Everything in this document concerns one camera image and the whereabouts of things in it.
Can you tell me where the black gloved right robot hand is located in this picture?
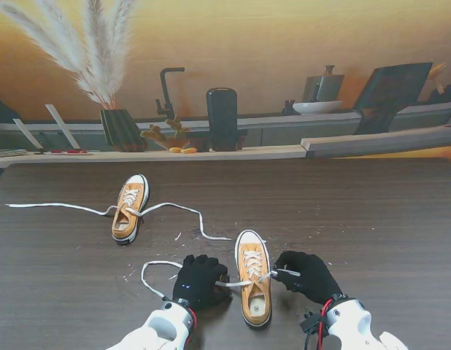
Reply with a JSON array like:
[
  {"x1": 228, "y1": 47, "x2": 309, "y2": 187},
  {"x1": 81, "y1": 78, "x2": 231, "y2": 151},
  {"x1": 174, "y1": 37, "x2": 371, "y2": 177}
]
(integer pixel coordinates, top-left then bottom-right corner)
[{"x1": 271, "y1": 250, "x2": 344, "y2": 306}]

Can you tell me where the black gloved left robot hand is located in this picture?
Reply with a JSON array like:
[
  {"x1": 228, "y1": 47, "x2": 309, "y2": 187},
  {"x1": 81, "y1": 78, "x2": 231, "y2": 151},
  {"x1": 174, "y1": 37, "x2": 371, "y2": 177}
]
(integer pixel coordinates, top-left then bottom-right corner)
[{"x1": 171, "y1": 254, "x2": 234, "y2": 311}]

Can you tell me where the white shoelace of handled sneaker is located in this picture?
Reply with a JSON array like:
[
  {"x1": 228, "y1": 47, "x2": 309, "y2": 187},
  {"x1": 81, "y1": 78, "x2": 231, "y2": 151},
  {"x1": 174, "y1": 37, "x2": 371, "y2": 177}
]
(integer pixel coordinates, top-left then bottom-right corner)
[{"x1": 140, "y1": 250, "x2": 281, "y2": 300}]

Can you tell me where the yellow sneaker with spread lace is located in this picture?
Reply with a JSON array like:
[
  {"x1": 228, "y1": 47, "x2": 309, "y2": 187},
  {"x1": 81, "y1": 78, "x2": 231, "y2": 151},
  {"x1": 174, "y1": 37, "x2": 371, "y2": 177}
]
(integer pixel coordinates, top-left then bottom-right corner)
[{"x1": 111, "y1": 174, "x2": 152, "y2": 246}]

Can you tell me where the light wooden shelf plank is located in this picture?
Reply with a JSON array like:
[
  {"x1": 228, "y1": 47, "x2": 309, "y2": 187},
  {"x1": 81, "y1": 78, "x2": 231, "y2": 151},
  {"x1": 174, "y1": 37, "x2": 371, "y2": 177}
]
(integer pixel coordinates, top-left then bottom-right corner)
[{"x1": 0, "y1": 144, "x2": 307, "y2": 168}]

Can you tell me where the grey shelf plank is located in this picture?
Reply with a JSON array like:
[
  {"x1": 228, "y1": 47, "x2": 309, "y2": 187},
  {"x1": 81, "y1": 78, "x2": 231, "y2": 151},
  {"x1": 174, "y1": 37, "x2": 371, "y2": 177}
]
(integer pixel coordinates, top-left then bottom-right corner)
[{"x1": 300, "y1": 125, "x2": 451, "y2": 160}]

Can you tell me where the long white spread shoelace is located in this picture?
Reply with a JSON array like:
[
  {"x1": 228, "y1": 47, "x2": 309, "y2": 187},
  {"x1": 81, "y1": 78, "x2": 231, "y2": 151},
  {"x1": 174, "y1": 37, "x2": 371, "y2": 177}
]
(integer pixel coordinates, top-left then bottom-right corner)
[{"x1": 5, "y1": 189, "x2": 233, "y2": 241}]

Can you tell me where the black cylindrical canister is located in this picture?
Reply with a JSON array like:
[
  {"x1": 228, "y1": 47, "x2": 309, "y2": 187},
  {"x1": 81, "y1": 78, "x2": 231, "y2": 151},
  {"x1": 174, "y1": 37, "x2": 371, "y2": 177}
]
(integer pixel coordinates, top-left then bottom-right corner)
[{"x1": 205, "y1": 87, "x2": 239, "y2": 152}]

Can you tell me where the white bowl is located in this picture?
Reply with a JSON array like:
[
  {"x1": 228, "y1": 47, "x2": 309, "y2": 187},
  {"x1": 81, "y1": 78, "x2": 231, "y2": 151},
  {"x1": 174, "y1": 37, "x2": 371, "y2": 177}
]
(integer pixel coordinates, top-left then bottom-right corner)
[{"x1": 291, "y1": 100, "x2": 344, "y2": 116}]

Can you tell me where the dark ribbed vase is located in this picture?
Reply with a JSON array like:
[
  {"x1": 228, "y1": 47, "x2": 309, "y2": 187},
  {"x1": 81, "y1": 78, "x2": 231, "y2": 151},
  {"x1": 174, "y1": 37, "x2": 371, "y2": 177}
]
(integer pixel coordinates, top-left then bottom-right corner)
[{"x1": 99, "y1": 108, "x2": 148, "y2": 153}]

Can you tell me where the grey metal kettle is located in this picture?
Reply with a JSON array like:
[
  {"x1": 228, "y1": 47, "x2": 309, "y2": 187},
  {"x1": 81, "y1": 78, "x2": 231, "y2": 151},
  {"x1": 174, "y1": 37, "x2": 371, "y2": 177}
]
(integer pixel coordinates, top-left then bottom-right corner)
[{"x1": 301, "y1": 64, "x2": 345, "y2": 104}]

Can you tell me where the black kitchen faucet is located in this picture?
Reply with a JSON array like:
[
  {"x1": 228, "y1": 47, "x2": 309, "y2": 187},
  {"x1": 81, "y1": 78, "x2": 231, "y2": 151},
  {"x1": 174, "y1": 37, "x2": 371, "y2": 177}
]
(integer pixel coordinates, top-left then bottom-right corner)
[{"x1": 155, "y1": 66, "x2": 186, "y2": 120}]

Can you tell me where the long white slanted slat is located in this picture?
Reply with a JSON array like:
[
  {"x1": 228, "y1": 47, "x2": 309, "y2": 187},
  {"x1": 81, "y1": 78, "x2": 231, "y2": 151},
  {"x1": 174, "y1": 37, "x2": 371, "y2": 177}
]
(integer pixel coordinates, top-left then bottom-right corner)
[{"x1": 45, "y1": 104, "x2": 82, "y2": 150}]

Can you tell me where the dark slanted board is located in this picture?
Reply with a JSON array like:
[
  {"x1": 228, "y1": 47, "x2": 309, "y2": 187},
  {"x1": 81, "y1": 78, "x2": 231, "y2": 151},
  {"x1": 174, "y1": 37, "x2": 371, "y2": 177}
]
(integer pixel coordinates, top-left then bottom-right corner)
[{"x1": 352, "y1": 61, "x2": 434, "y2": 135}]

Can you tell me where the short white slanted slat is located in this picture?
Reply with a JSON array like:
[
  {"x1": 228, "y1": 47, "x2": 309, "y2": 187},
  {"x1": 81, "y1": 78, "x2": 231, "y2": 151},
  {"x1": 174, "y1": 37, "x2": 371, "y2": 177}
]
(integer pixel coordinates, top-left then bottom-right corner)
[{"x1": 12, "y1": 118, "x2": 44, "y2": 153}]

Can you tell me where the white pampas grass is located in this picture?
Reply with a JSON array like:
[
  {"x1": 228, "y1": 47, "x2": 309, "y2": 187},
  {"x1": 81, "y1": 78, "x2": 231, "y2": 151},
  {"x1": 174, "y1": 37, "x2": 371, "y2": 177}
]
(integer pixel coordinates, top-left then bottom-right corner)
[{"x1": 0, "y1": 0, "x2": 139, "y2": 110}]

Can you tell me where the red left wrist cable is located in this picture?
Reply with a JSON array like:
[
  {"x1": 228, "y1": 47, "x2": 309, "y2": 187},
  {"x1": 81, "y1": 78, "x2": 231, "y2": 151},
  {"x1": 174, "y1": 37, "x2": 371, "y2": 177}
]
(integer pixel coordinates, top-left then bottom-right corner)
[{"x1": 184, "y1": 306, "x2": 198, "y2": 344}]

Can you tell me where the red wrist cable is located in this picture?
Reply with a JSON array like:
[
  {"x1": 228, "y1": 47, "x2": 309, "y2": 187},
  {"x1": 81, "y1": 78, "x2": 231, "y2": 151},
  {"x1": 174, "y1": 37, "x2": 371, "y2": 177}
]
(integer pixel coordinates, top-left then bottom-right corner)
[
  {"x1": 316, "y1": 298, "x2": 332, "y2": 350},
  {"x1": 184, "y1": 306, "x2": 198, "y2": 344}
]

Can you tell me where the red right wrist cable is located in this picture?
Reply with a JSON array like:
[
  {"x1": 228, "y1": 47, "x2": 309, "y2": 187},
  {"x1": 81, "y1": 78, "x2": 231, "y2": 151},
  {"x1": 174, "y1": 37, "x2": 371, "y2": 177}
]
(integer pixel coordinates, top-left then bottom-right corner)
[{"x1": 316, "y1": 298, "x2": 332, "y2": 350}]

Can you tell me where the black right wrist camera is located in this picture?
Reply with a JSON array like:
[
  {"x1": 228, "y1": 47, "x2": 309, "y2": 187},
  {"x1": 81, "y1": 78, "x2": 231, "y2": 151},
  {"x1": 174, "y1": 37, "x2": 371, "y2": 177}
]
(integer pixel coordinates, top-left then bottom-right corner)
[{"x1": 300, "y1": 311, "x2": 324, "y2": 335}]

